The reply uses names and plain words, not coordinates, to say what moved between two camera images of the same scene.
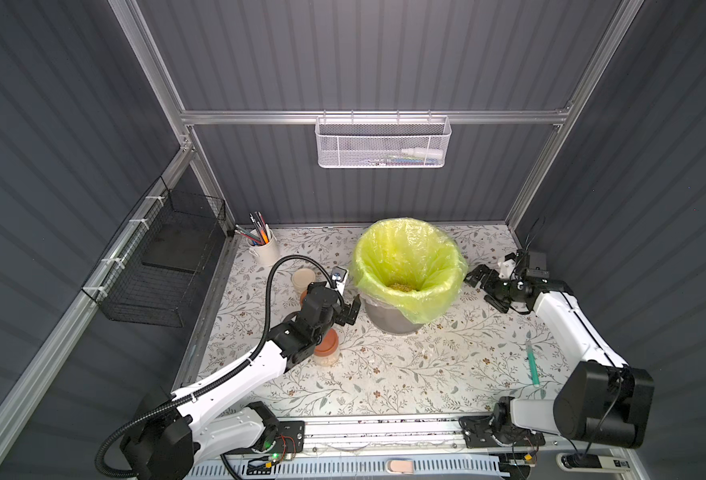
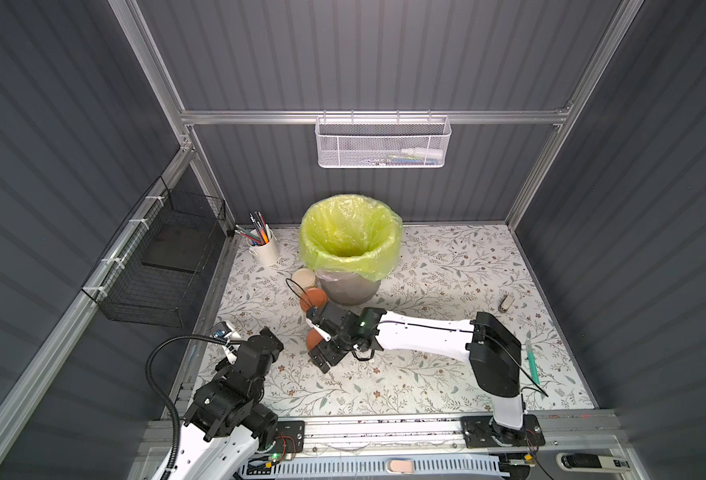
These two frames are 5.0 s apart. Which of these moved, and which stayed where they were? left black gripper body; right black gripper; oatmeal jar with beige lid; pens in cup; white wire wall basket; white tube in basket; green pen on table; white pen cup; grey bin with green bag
Moved: right black gripper; grey bin with green bag; left black gripper body
Stayed: white pen cup; oatmeal jar with beige lid; green pen on table; pens in cup; white wire wall basket; white tube in basket
